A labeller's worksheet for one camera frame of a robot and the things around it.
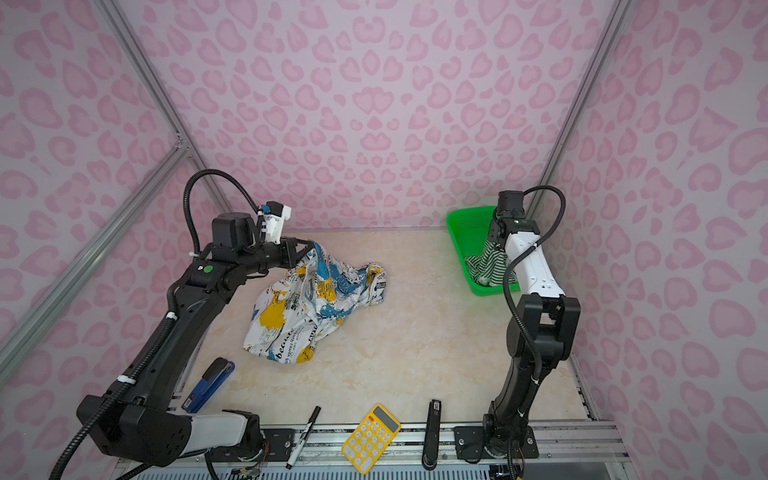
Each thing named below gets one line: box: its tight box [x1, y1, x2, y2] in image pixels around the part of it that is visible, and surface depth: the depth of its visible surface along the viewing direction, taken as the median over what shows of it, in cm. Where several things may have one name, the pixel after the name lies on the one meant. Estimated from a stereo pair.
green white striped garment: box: [465, 241, 518, 286], surface depth 100 cm
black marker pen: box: [285, 406, 321, 470], surface depth 75 cm
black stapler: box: [422, 399, 442, 471], surface depth 74 cm
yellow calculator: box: [341, 403, 402, 475], surface depth 75 cm
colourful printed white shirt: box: [243, 244, 387, 364], surface depth 89 cm
